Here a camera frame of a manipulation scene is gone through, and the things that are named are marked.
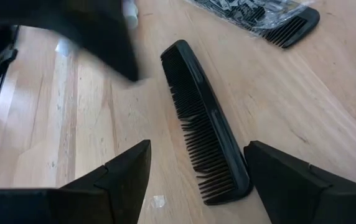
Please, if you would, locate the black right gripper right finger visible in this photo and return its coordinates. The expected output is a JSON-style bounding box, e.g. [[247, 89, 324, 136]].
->
[[243, 140, 356, 224]]

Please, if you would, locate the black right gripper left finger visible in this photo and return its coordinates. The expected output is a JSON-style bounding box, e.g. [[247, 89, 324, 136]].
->
[[0, 139, 152, 224]]

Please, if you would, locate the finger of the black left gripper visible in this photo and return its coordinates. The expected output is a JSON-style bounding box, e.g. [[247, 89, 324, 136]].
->
[[56, 0, 140, 82]]

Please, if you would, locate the bare black comb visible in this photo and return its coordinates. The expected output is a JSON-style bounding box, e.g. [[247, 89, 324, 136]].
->
[[160, 39, 254, 206]]

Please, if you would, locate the plastic-wrapped black comb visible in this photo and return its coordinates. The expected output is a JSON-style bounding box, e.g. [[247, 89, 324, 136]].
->
[[184, 0, 321, 49]]

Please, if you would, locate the small clear plastic scrap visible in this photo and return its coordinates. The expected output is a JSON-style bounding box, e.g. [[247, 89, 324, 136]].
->
[[148, 195, 167, 209]]

